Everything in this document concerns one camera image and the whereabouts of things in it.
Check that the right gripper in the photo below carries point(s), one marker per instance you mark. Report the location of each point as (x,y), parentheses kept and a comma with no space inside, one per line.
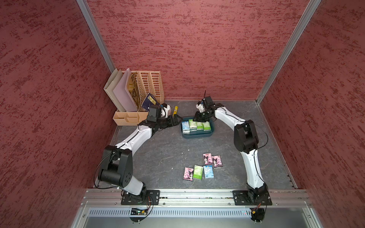
(197,115)

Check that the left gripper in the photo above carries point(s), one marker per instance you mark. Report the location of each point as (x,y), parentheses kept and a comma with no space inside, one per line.
(170,123)

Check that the blue tissue pack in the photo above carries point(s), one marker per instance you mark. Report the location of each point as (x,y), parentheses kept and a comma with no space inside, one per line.
(185,127)
(208,172)

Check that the pink Kuromi tissue pack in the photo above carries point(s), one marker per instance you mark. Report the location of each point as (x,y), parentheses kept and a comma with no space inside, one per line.
(208,160)

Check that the blue tissue pack bottom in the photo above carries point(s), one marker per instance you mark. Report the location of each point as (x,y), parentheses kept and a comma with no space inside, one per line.
(208,172)

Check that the pink Kuromi pack bottom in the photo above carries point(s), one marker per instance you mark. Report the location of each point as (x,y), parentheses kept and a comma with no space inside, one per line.
(188,174)

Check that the green tissue pack bottom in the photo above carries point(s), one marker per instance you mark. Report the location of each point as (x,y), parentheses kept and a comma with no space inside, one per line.
(198,172)

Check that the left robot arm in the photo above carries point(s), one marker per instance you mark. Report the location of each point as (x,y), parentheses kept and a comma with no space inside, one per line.
(116,167)

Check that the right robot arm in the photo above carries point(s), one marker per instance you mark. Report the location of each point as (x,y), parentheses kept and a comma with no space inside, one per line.
(246,141)

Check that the teal storage box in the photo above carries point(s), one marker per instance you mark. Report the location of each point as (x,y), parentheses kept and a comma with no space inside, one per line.
(199,133)

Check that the dark blue notebook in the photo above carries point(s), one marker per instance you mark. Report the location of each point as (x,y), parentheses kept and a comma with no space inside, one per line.
(149,101)

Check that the beige desk file organizer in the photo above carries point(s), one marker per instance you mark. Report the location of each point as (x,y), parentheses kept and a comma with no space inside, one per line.
(148,82)

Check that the gold patterned book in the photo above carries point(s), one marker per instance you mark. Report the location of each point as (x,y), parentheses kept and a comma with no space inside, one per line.
(132,87)

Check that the pink folder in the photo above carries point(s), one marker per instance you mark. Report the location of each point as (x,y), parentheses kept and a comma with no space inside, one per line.
(122,93)

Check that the beige folder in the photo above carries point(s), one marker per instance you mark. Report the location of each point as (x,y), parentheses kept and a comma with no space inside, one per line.
(111,84)

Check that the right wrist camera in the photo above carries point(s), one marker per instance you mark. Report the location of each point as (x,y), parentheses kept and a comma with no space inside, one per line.
(205,104)

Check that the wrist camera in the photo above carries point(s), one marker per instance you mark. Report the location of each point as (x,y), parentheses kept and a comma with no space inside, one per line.
(159,111)
(205,104)

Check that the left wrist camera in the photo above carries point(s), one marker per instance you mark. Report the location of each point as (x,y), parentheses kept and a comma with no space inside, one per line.
(159,111)

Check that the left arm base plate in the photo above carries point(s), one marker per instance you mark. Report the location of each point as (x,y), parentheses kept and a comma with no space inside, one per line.
(146,197)

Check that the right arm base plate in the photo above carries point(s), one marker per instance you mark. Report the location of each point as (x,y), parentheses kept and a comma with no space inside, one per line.
(251,198)

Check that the aluminium front rail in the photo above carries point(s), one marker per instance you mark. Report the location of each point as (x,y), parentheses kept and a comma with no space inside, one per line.
(194,203)

